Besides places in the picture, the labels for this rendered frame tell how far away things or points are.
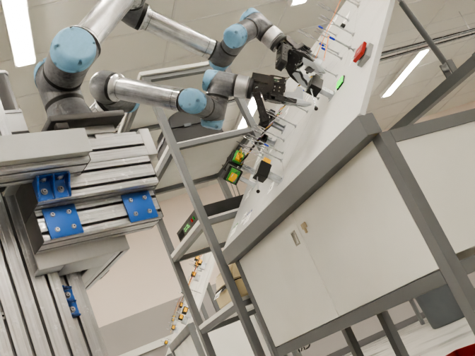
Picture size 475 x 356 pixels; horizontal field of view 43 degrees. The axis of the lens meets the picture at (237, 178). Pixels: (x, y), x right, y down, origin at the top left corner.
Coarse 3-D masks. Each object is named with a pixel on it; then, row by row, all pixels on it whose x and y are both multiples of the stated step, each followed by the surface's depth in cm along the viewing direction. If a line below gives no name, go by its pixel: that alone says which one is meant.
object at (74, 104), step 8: (64, 96) 174; (72, 96) 175; (80, 96) 178; (48, 104) 175; (56, 104) 174; (64, 104) 173; (72, 104) 173; (80, 104) 175; (48, 112) 175; (56, 112) 172; (64, 112) 172; (72, 112) 171; (80, 112) 172
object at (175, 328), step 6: (192, 282) 780; (180, 300) 769; (180, 306) 715; (186, 306) 719; (174, 312) 792; (204, 312) 707; (204, 318) 708; (174, 330) 707; (174, 336) 753; (168, 342) 762; (168, 348) 787; (168, 354) 682
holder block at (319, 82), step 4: (312, 76) 208; (316, 76) 208; (312, 80) 206; (316, 80) 207; (320, 80) 208; (308, 84) 209; (312, 84) 205; (316, 84) 205; (320, 84) 206; (308, 88) 206; (312, 88) 206; (316, 88) 205; (320, 88) 205; (308, 92) 207; (312, 92) 207; (316, 92) 206; (316, 96) 208
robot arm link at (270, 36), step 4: (272, 28) 213; (276, 28) 214; (268, 32) 212; (272, 32) 212; (276, 32) 212; (280, 32) 213; (264, 36) 213; (268, 36) 212; (272, 36) 212; (276, 36) 212; (264, 40) 214; (268, 40) 213; (272, 40) 212; (264, 44) 216; (268, 44) 214; (268, 48) 216
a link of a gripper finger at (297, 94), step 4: (296, 88) 199; (300, 88) 198; (288, 92) 199; (292, 92) 199; (296, 92) 199; (300, 92) 198; (288, 96) 199; (292, 96) 199; (296, 96) 199; (300, 96) 198; (300, 100) 198; (296, 104) 198; (300, 104) 198; (304, 104) 198; (308, 104) 199
